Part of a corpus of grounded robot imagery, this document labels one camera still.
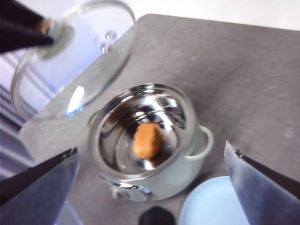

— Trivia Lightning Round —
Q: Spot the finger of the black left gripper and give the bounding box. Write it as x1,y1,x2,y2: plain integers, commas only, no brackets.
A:
0,19,55,53
0,0,45,24

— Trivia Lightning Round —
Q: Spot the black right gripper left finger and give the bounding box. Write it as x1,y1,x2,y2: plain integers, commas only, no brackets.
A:
0,146,81,225

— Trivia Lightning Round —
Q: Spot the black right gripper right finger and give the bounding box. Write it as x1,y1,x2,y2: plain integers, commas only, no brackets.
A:
223,140,300,225

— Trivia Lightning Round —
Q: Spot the glass lid with green knob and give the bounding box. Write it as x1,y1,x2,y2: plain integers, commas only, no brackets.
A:
10,0,138,120

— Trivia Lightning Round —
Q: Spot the brown potato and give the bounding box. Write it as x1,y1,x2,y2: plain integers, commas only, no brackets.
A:
132,122,161,161

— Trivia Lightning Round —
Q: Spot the blue round plate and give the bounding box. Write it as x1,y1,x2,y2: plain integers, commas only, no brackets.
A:
179,175,249,225

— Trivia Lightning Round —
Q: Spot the pale green electric steamer pot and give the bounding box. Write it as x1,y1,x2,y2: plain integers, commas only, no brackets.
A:
87,82,215,203

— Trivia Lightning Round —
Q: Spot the small black camera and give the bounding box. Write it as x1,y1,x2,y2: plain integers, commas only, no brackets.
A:
138,206,175,225

